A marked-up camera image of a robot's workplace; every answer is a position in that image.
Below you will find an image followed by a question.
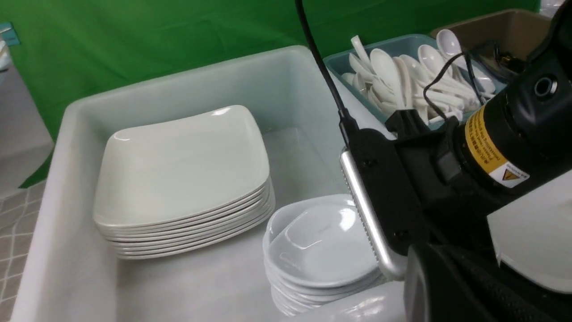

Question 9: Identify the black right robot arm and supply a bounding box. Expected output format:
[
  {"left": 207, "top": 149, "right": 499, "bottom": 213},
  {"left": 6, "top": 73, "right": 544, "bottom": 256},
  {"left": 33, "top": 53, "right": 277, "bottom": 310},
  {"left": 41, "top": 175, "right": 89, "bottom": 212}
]
[{"left": 364, "top": 0, "right": 571, "bottom": 322}]

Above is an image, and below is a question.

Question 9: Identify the stack of small white bowls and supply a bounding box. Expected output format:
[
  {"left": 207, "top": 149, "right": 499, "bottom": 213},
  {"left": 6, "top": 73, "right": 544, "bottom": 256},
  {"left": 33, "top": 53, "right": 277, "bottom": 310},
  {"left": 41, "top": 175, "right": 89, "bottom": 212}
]
[{"left": 263, "top": 194, "right": 387, "bottom": 317}]

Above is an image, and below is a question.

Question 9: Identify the stack of white square plates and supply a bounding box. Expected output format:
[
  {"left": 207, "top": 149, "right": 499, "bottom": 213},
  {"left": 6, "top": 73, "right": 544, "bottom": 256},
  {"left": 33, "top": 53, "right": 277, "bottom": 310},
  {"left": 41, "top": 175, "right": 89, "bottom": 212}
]
[{"left": 93, "top": 105, "right": 276, "bottom": 260}]

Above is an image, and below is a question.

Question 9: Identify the teal plastic spoon bin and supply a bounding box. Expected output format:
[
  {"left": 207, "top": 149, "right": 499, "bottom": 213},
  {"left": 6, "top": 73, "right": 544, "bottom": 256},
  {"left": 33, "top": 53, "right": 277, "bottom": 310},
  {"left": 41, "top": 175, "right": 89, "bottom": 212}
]
[{"left": 323, "top": 34, "right": 508, "bottom": 131}]

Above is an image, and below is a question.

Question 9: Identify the pile of white soup spoons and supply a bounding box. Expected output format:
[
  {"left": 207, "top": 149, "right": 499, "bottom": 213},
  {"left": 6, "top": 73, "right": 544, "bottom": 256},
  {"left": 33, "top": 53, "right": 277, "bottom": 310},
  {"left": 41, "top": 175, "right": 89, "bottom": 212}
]
[{"left": 341, "top": 30, "right": 497, "bottom": 126}]

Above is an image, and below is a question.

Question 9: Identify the large translucent white tub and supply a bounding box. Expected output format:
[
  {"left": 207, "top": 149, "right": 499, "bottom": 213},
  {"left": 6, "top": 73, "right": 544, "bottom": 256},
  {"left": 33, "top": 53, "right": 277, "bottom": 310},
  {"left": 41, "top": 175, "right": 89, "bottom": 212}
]
[{"left": 12, "top": 46, "right": 348, "bottom": 322}]

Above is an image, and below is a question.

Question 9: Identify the brown plastic chopstick bin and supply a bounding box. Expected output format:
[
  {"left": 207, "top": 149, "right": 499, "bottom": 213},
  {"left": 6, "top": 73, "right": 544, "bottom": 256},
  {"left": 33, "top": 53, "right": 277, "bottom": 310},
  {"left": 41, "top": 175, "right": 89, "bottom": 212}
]
[{"left": 430, "top": 9, "right": 551, "bottom": 75}]

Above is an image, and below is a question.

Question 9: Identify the pile of black chopsticks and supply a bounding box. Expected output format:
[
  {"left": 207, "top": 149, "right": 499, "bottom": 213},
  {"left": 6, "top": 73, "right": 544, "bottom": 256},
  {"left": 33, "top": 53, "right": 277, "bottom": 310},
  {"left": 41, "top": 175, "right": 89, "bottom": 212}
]
[{"left": 470, "top": 39, "right": 526, "bottom": 84}]

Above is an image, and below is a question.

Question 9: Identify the grey checked tablecloth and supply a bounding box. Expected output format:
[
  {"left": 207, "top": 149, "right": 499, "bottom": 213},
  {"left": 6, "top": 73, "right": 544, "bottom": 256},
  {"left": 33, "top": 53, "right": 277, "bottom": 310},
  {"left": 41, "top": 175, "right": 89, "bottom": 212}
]
[{"left": 0, "top": 181, "right": 46, "bottom": 322}]

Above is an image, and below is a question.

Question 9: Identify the black camera cable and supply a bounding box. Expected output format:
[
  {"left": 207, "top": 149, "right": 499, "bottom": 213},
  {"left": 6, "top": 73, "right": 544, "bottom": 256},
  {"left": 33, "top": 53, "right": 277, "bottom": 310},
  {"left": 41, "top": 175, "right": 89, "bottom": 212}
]
[{"left": 294, "top": 0, "right": 360, "bottom": 148}]

